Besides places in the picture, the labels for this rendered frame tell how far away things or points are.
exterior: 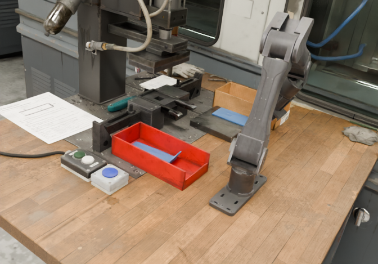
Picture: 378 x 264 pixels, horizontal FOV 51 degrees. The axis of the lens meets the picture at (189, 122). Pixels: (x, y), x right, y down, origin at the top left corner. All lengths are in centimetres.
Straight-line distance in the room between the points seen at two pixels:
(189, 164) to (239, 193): 18
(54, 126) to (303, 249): 80
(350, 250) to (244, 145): 106
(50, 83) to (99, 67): 162
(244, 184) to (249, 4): 97
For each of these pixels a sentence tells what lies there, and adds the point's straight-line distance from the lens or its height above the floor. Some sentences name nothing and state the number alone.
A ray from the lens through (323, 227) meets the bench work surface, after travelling 101.
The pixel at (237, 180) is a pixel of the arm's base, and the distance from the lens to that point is 99.
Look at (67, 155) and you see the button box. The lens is 108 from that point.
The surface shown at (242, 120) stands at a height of 92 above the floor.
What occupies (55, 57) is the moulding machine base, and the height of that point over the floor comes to 58.
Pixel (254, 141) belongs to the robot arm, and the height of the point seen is 106.
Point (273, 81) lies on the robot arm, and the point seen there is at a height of 119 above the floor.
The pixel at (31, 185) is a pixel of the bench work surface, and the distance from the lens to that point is 104.
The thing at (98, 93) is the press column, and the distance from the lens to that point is 140.
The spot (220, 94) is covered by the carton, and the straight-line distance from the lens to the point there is 143.
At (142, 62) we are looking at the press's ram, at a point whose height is 113.
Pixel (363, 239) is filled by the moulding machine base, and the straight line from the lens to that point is 186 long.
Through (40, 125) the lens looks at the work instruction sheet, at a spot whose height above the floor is 90.
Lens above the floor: 152
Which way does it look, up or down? 28 degrees down
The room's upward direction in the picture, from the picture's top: 7 degrees clockwise
